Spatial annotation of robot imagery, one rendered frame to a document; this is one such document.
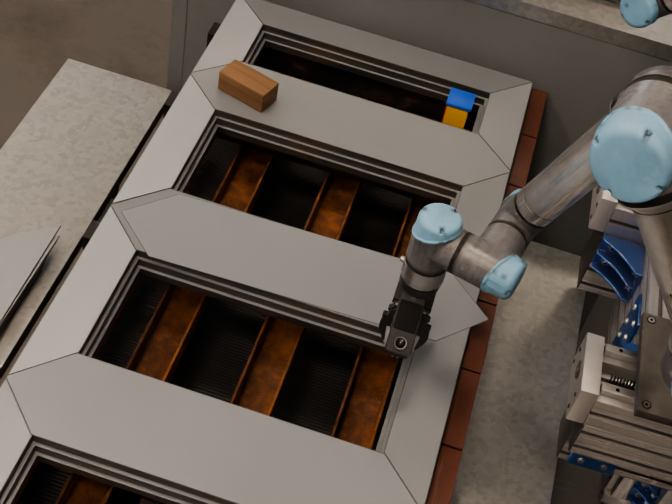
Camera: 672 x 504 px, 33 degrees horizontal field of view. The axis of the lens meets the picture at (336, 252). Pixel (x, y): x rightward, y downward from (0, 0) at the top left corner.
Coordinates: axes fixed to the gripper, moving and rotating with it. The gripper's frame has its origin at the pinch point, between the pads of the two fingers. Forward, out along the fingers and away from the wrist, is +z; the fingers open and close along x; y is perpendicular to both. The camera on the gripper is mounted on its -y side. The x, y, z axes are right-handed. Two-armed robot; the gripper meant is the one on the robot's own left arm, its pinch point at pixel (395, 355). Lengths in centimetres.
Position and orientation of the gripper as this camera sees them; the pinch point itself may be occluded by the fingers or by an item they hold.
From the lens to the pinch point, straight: 210.3
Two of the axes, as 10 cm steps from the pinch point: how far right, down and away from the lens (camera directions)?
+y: 2.7, -6.9, 6.8
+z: -1.6, 6.6, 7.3
